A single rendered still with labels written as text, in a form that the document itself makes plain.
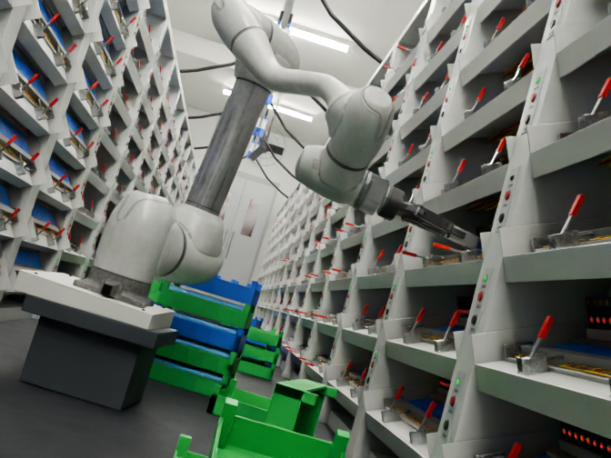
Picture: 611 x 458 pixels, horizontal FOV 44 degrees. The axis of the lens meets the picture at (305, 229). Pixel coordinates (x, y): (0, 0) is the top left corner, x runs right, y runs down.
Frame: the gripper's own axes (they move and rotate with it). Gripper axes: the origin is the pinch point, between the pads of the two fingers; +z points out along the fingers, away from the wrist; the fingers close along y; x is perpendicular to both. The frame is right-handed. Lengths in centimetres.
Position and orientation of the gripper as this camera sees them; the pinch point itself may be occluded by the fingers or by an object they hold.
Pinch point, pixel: (462, 237)
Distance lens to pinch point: 174.8
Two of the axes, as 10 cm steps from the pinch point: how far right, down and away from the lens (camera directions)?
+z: 9.0, 4.2, 0.6
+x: -4.1, 9.0, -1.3
